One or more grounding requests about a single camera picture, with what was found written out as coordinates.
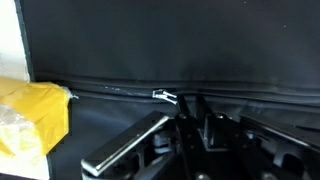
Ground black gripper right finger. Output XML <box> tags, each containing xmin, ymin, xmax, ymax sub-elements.
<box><xmin>195</xmin><ymin>95</ymin><xmax>320</xmax><ymax>180</ymax></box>

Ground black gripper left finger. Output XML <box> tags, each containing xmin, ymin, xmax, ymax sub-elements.
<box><xmin>80</xmin><ymin>94</ymin><xmax>202</xmax><ymax>180</ymax></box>

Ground black fleece zip jacket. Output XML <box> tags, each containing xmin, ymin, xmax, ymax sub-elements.
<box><xmin>14</xmin><ymin>0</ymin><xmax>320</xmax><ymax>180</ymax></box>

